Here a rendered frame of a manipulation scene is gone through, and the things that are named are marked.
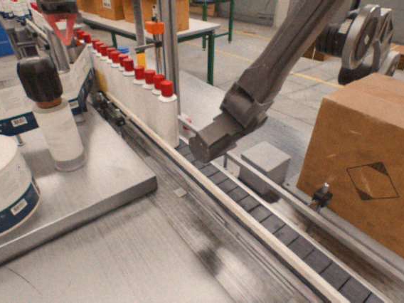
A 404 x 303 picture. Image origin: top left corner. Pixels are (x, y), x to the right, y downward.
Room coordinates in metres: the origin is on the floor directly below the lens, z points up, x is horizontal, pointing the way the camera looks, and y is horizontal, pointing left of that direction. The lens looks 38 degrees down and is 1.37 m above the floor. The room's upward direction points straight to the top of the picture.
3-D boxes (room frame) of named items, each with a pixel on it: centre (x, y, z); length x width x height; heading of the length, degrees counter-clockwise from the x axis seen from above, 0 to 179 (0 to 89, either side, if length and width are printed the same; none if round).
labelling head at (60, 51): (1.11, 0.53, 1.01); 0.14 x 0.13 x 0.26; 37
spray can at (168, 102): (0.69, 0.09, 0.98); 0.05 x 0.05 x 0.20
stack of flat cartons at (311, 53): (4.57, -1.82, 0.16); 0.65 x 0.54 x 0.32; 49
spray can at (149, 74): (0.77, 0.15, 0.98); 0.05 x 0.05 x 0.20
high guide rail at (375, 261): (0.62, 0.00, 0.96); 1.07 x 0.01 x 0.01; 37
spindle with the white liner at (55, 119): (0.60, 0.38, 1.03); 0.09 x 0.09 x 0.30
